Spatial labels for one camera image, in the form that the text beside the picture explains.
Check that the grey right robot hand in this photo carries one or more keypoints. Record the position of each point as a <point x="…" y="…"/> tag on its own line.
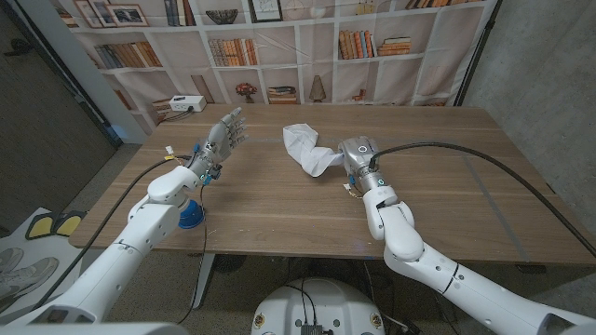
<point x="361" y="153"/>

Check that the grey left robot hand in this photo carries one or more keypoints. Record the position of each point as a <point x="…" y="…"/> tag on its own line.
<point x="219" y="139"/>

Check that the white cloth napkin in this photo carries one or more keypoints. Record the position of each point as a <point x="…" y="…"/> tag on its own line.
<point x="307" y="153"/>

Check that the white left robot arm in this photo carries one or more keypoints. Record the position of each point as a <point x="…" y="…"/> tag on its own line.
<point x="139" y="232"/>

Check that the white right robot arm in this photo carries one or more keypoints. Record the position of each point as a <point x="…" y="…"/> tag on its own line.
<point x="405" y="242"/>

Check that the white power strip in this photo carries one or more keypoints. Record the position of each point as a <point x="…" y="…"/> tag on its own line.
<point x="187" y="103"/>

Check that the blue round cap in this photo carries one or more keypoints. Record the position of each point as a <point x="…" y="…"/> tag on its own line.
<point x="192" y="218"/>

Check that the printed bookshelf backdrop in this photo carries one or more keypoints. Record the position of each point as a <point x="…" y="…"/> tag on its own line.
<point x="400" y="79"/>

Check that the white table leg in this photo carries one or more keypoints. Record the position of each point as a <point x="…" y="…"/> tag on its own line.
<point x="209" y="267"/>

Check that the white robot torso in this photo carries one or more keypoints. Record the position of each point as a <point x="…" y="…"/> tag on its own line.
<point x="326" y="302"/>

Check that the black backdrop stand pole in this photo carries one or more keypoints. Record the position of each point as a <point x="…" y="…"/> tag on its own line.
<point x="479" y="51"/>

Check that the grey table leg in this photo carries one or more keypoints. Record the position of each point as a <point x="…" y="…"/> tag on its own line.
<point x="447" y="312"/>

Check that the white shoe print floor mat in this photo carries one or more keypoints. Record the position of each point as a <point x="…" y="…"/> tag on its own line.
<point x="32" y="279"/>

